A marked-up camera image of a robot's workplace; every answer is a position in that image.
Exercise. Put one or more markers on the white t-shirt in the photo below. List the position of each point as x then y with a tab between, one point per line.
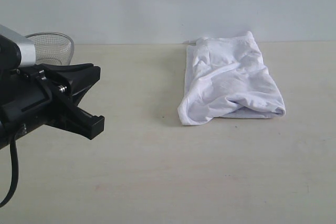
227	78

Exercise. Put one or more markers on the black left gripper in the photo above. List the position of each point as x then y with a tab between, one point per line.
25	97

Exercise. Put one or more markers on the metal wire mesh basket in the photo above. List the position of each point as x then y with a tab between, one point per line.
53	48

